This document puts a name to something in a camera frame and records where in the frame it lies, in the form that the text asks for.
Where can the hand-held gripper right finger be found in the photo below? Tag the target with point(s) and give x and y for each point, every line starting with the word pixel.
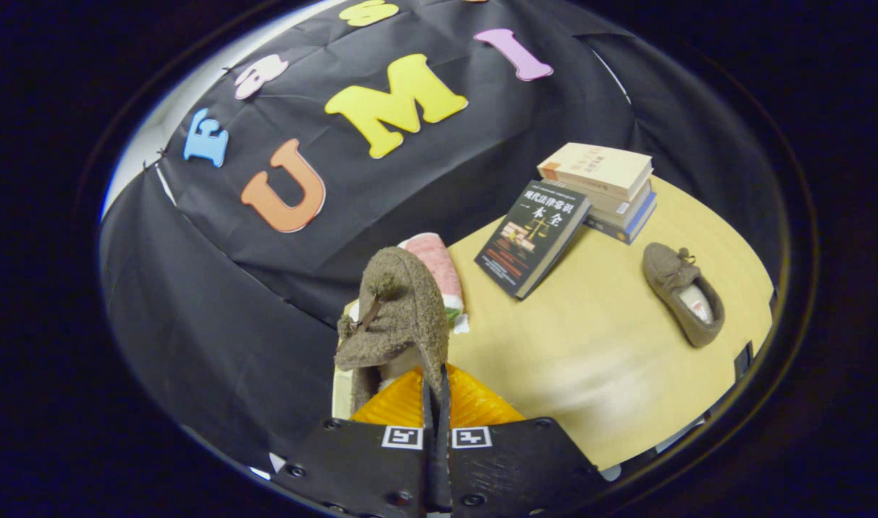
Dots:
pixel 510 467

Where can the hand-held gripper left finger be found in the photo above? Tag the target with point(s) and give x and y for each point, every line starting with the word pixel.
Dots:
pixel 367 467

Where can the beige fabric storage box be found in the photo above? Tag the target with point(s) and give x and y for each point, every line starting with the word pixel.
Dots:
pixel 340 396

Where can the brown fuzzy shoe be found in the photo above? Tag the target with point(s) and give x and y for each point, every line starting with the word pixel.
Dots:
pixel 669 270
pixel 403 302

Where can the watermelon slice plush toy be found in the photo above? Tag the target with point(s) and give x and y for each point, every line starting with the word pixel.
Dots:
pixel 438 266

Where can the black book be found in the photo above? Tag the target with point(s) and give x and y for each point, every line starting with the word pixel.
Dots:
pixel 532 237

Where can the black table edge clamp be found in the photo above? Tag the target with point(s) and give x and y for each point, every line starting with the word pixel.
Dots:
pixel 743 363

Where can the blue book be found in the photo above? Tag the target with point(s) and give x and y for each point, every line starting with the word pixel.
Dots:
pixel 629 230

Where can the grey book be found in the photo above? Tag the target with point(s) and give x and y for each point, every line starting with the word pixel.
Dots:
pixel 625 205

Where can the beige book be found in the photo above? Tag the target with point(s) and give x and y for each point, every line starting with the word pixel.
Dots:
pixel 597 164

